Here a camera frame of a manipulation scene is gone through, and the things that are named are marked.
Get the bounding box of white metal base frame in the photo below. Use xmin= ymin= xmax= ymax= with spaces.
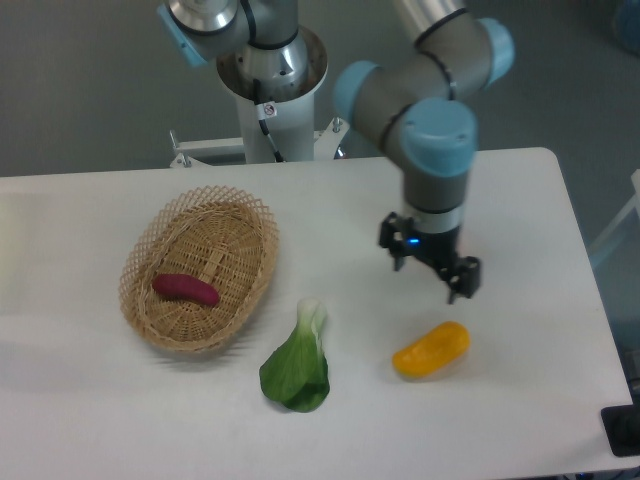
xmin=169 ymin=117 xmax=350 ymax=168

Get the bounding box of woven wicker oval basket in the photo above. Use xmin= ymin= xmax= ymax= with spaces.
xmin=119 ymin=186 xmax=279 ymax=353

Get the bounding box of green bok choy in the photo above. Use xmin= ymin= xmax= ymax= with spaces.
xmin=259 ymin=298 xmax=330 ymax=413

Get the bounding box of yellow mango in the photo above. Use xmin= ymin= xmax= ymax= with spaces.
xmin=391 ymin=321 xmax=471 ymax=379

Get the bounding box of black cable on pedestal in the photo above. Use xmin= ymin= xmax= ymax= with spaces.
xmin=252 ymin=79 xmax=286 ymax=164

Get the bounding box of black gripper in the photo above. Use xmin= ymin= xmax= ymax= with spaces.
xmin=378 ymin=212 xmax=482 ymax=304

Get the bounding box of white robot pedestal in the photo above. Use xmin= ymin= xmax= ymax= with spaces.
xmin=216 ymin=26 xmax=328 ymax=164

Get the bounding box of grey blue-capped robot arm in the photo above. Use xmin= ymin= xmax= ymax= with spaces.
xmin=157 ymin=1 xmax=514 ymax=299

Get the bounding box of purple sweet potato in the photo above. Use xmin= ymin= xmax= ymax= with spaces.
xmin=152 ymin=274 xmax=220 ymax=306

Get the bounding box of white frame at right edge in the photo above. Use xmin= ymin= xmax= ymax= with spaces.
xmin=587 ymin=169 xmax=639 ymax=271

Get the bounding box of black device at table edge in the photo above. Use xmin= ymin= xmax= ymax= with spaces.
xmin=601 ymin=405 xmax=639 ymax=457

